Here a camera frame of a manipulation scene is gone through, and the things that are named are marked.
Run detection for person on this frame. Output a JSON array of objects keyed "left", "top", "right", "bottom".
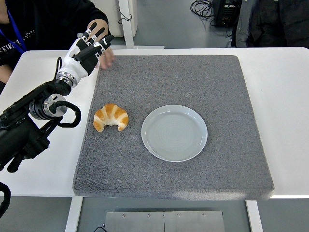
[
  {"left": 231, "top": 0, "right": 309, "bottom": 48},
  {"left": 0, "top": 0, "right": 112, "bottom": 90}
]

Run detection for white table leg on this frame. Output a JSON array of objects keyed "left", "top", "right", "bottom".
[
  {"left": 64, "top": 197, "right": 84, "bottom": 232},
  {"left": 245, "top": 200, "right": 264, "bottom": 232}
]

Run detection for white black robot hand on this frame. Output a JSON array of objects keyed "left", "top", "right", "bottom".
[{"left": 58, "top": 21, "right": 114, "bottom": 82}]

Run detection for black floor cables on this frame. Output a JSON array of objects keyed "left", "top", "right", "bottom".
[{"left": 190, "top": 0, "right": 216, "bottom": 20}]

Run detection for white cabinet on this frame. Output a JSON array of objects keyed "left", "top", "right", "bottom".
[{"left": 106, "top": 0, "right": 138, "bottom": 39}]

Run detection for thin black cord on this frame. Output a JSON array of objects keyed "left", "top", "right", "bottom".
[{"left": 117, "top": 6, "right": 133, "bottom": 24}]

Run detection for golden croissant bread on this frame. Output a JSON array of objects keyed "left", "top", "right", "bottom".
[{"left": 93, "top": 103, "right": 129, "bottom": 132}]

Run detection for person's hand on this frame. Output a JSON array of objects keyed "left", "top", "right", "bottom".
[{"left": 86, "top": 18, "right": 115, "bottom": 70}]

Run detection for white table post with base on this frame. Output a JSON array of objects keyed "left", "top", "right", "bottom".
[{"left": 96, "top": 0, "right": 166, "bottom": 50}]

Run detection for grey fabric mat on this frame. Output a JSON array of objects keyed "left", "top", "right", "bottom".
[{"left": 72, "top": 55, "right": 275, "bottom": 202}]

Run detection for black equipment box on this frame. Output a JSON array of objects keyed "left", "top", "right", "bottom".
[{"left": 213, "top": 0, "right": 242, "bottom": 28}]

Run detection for pale grey round plate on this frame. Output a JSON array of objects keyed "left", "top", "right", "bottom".
[{"left": 141, "top": 104, "right": 209, "bottom": 162}]

